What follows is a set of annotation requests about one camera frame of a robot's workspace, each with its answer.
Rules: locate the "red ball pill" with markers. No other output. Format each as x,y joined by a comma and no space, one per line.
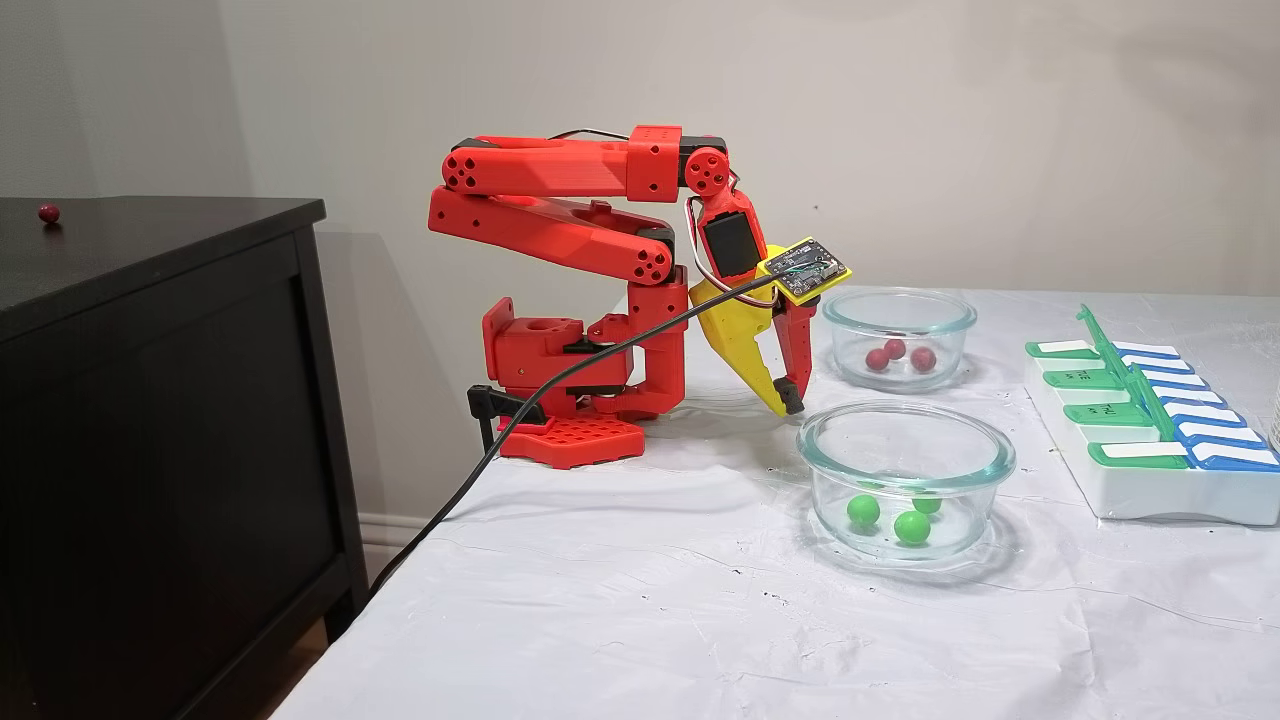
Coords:
49,213
895,349
877,359
923,358

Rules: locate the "green ball pill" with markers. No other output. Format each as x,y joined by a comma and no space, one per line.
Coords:
927,503
912,528
863,511

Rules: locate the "weekly pill organizer box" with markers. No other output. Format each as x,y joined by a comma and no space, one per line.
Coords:
1140,495

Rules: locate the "clear glass bowl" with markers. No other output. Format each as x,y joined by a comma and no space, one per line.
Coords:
840,340
830,470

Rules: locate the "black table clamp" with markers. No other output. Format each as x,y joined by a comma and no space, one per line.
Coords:
500,403

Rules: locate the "white tablecloth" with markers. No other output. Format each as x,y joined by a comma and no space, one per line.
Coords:
650,620

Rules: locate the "black wooden cabinet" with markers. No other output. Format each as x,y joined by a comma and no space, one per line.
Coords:
150,450

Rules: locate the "camera board on yellow mount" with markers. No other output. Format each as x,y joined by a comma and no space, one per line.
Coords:
805,268

